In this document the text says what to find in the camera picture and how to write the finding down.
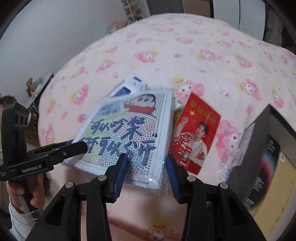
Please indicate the cartoon bead art kit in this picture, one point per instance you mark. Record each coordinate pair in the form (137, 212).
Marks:
(138, 125)

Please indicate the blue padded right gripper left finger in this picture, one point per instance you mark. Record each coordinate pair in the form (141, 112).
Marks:
(119, 175)

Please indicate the white toy shelf rack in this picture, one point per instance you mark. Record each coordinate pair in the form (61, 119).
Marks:
(136, 10)

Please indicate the black rainbow Smart Devil box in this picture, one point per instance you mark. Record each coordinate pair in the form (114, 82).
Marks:
(254, 167)

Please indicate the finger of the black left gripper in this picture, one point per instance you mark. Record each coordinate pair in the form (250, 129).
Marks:
(56, 153)

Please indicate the grey room door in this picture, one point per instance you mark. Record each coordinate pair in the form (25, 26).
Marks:
(165, 6)

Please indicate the grey side shelf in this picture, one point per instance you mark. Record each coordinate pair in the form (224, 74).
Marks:
(35, 88)

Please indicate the red celebrity card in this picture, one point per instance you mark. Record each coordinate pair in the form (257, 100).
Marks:
(193, 134)

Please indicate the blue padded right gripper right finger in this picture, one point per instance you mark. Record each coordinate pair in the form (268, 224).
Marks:
(173, 175)

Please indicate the person's left hand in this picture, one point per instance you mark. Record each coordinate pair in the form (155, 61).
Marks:
(37, 191)

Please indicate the black cardboard storage box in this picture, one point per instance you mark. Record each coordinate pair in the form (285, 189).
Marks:
(271, 122)

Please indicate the pink cartoon bed blanket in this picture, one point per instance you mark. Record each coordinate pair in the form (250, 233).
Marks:
(235, 74)

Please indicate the blue white small box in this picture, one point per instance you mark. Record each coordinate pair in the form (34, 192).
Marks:
(130, 85)

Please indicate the white wardrobe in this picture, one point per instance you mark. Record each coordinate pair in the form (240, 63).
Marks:
(245, 16)

